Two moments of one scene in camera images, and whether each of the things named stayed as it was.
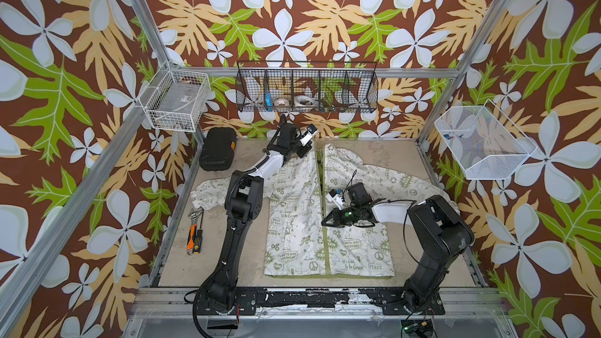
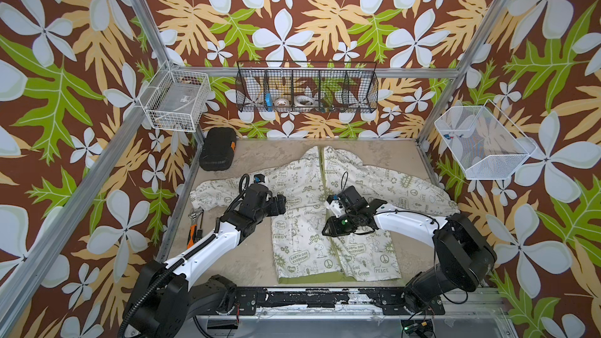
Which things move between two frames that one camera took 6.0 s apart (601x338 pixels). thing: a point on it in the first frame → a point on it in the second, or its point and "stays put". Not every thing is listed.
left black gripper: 304,150 → 275,209
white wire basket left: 175,98 stays put
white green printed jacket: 297,188 stays put
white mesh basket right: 487,145 stays put
